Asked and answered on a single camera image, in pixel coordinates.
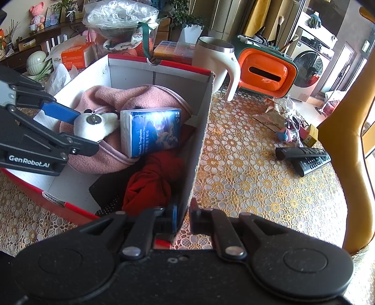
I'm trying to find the white plastic bag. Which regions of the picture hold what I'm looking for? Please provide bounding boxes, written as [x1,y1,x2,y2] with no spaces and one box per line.
[45,63,78,96]

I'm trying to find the potted plant white pot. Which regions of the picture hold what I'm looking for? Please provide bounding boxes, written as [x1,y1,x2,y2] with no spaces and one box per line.
[170,0,206,44]

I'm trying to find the green ribbon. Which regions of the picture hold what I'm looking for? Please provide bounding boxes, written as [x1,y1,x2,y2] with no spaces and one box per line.
[138,22,160,63]

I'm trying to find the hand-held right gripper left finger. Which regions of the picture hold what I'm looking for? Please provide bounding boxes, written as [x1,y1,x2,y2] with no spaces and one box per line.
[79,202,179,261]

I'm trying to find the small cardboard box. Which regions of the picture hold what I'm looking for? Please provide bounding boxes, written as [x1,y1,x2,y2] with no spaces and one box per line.
[18,38,37,52]

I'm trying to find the pink plush figurine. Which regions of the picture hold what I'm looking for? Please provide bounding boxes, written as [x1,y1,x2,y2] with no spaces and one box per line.
[29,2,46,30]

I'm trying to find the yellow curtain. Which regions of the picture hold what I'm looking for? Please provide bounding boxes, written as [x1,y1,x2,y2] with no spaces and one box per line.
[243,0,276,38]

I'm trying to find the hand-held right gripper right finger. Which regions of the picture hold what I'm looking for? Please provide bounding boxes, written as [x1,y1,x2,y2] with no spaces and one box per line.
[189,198,282,261]

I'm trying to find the wooden shelf cabinet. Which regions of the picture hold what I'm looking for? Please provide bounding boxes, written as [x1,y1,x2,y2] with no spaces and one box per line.
[0,18,88,71]

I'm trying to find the black cloth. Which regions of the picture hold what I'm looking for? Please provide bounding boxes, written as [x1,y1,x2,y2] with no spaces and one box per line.
[89,170,132,217]

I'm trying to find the dried twigs in vase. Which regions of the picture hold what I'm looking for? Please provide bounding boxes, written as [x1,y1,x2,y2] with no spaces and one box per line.
[4,19,21,56]

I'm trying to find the black remote control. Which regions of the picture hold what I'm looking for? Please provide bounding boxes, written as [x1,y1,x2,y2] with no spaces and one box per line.
[275,147,329,161]
[293,154,331,177]

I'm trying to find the small potted plant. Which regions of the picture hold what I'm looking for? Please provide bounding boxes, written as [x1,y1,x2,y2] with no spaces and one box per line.
[53,0,84,22]

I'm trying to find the orange green desk organizer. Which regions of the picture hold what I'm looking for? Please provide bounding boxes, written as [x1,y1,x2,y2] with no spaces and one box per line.
[237,34,299,99]

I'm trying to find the orange white box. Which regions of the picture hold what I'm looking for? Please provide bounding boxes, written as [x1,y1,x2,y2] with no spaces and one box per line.
[52,41,97,70]

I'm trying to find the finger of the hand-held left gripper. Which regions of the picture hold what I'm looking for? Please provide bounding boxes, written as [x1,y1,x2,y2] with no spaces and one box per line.
[6,105,100,161]
[0,65,81,124]

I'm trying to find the blue white tissue pack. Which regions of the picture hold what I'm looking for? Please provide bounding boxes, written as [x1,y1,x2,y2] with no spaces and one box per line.
[120,108,182,159]

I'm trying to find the white steel-lined mug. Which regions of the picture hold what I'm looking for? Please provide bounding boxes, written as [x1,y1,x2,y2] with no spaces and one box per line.
[192,37,241,103]

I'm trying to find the paint brush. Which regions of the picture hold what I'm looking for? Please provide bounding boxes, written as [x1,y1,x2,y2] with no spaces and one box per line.
[280,34,299,52]
[274,16,285,47]

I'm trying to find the small yellow box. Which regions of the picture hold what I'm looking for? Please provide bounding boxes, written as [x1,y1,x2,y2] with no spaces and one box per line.
[302,124,320,147]

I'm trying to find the red cloth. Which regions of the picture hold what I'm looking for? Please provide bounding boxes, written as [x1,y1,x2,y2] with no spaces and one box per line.
[121,151,185,216]

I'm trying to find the green ceramic pot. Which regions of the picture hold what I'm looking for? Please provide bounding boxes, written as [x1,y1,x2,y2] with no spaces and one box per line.
[26,50,49,76]

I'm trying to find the white washing machine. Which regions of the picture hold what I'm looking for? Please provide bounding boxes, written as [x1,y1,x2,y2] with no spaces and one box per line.
[289,13,336,103]

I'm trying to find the white paper bag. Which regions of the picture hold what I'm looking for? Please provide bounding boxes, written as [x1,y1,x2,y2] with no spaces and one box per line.
[47,35,88,62]

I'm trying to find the white slatted rack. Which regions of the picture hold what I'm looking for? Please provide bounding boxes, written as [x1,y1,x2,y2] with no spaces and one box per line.
[41,34,69,55]

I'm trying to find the small pink blue toy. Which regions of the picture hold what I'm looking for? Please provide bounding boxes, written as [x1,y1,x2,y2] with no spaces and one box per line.
[277,129,298,143]

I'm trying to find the white floor air conditioner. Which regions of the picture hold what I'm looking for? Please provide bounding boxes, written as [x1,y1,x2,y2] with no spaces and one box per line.
[209,0,255,37]

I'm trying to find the picture frame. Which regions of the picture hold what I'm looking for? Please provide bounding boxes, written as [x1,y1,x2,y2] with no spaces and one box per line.
[47,4,63,27]

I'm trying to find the white panda plush keychain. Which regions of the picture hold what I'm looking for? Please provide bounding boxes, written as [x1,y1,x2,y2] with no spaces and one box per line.
[73,109,120,141]

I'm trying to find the pink fleece cloth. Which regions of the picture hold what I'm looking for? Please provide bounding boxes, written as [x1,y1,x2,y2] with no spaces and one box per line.
[59,84,197,175]

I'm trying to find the clear orange storage box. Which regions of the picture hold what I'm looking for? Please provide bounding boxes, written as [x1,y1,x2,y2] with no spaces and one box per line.
[153,40,196,63]

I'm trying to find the white cardboard box red trim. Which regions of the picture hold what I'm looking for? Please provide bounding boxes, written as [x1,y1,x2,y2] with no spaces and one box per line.
[0,53,216,250]

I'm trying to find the yellow chair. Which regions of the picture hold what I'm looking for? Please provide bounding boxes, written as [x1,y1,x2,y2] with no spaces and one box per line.
[318,6,375,255]

